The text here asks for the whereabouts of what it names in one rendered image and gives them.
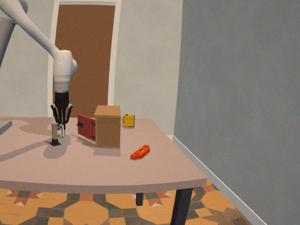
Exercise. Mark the brown wooden cabinet with red door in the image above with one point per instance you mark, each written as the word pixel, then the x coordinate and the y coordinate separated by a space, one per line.
pixel 104 129

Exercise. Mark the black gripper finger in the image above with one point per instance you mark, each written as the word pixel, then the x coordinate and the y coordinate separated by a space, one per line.
pixel 57 119
pixel 63 117

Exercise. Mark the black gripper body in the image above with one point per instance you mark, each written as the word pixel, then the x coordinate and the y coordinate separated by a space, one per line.
pixel 62 98

